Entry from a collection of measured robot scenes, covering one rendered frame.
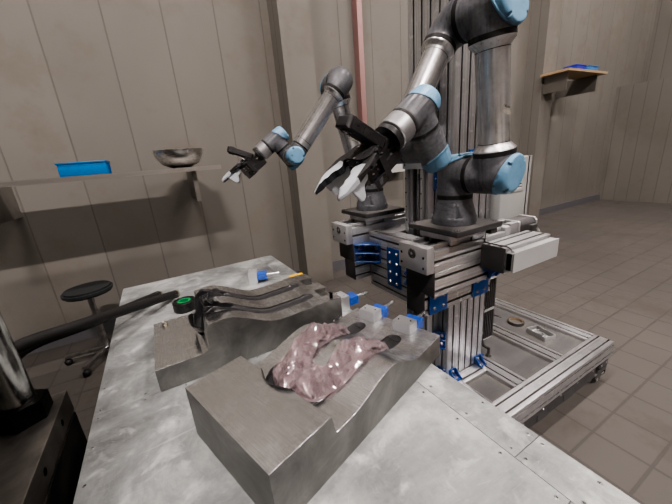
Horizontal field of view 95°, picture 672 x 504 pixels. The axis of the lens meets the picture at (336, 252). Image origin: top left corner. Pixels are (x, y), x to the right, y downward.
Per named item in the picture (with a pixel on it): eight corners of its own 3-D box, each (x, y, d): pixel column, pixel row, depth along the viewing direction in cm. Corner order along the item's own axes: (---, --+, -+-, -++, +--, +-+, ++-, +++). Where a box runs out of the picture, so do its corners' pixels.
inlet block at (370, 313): (386, 307, 96) (385, 292, 95) (399, 312, 93) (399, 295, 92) (360, 326, 87) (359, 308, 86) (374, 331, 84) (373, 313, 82)
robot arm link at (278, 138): (292, 139, 141) (279, 123, 138) (274, 155, 141) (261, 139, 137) (289, 140, 148) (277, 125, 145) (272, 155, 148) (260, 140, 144)
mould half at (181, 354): (307, 295, 117) (303, 261, 113) (343, 323, 95) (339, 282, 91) (158, 341, 94) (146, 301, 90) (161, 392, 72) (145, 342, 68)
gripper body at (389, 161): (378, 193, 66) (410, 156, 69) (362, 160, 61) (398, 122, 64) (354, 188, 72) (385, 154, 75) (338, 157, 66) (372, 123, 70)
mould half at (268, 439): (358, 323, 94) (355, 290, 91) (439, 354, 77) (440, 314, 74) (197, 434, 60) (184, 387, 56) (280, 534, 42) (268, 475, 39)
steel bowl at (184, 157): (203, 166, 254) (200, 150, 251) (209, 165, 225) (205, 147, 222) (156, 170, 239) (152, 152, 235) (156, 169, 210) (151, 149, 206)
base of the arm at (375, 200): (375, 204, 161) (374, 185, 158) (394, 207, 148) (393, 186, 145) (350, 209, 154) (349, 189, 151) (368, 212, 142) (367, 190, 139)
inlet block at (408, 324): (417, 317, 89) (417, 300, 88) (433, 322, 86) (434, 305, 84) (392, 338, 80) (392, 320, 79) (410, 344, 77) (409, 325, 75)
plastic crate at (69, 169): (113, 173, 220) (109, 160, 218) (110, 173, 205) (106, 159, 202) (66, 177, 208) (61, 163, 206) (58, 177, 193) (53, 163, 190)
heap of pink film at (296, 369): (339, 326, 82) (337, 299, 80) (397, 349, 70) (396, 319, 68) (257, 380, 64) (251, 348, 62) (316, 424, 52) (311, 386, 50)
